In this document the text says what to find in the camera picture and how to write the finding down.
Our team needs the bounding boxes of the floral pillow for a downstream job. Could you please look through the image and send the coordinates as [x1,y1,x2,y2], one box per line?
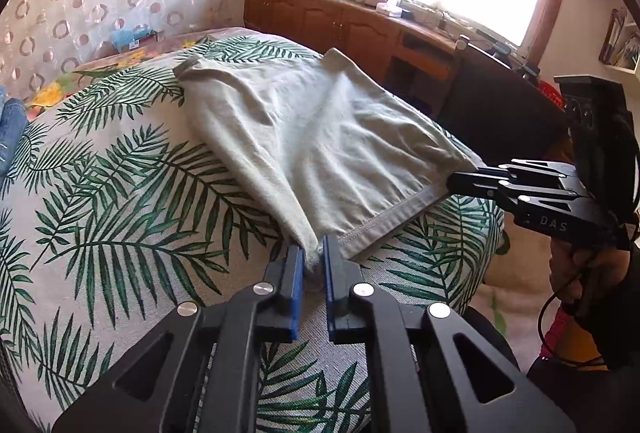
[25,28,261,108]

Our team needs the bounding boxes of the wooden cabinet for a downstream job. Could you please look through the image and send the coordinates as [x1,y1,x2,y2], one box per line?
[244,0,541,114]

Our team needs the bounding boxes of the wall shelf with books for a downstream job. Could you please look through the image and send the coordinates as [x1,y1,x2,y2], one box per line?
[597,7,640,74]

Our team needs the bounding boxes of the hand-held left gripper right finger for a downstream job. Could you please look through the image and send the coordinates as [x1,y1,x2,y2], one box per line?
[322,234,578,433]

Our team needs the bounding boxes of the black cable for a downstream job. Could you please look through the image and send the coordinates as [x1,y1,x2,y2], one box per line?
[537,258,608,370]

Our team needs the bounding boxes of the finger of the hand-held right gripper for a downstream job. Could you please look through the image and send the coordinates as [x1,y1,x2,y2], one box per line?
[446,160,581,196]
[492,178,593,214]

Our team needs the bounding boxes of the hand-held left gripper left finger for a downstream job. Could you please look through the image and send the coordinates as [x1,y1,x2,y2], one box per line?
[50,245,307,433]

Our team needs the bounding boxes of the person's right hand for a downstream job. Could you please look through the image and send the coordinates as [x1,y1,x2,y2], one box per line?
[549,240,633,309]

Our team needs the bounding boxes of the small cardboard box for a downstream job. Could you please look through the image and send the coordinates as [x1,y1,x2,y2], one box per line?
[127,30,162,52]

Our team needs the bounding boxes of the light blue folded jeans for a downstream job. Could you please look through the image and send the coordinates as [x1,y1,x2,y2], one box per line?
[0,85,29,178]

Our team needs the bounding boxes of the blue bag on box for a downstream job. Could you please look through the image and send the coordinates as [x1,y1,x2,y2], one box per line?
[109,29,151,50]

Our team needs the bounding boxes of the leaf print bed sheet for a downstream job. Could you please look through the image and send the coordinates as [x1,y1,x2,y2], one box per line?
[0,35,506,433]

